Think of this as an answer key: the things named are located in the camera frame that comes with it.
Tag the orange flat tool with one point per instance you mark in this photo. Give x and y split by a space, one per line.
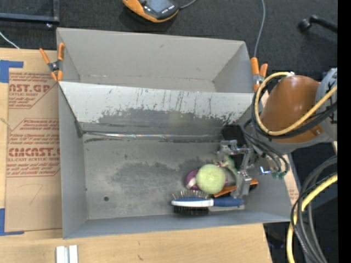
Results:
223 192

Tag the purple toy onion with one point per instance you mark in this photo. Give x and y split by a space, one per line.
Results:
191 179

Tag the blue and white hairbrush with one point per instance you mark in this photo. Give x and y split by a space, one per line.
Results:
197 202

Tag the grey metal bin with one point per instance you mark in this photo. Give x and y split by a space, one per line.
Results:
142 174

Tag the yellow-green tennis ball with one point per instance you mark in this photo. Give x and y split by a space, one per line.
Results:
210 179

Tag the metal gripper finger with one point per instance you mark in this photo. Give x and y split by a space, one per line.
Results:
229 149
243 183

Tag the brown cardboard board red print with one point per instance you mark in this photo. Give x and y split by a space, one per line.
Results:
33 147

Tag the pale green toy vegetable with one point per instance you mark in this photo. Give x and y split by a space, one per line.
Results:
229 163

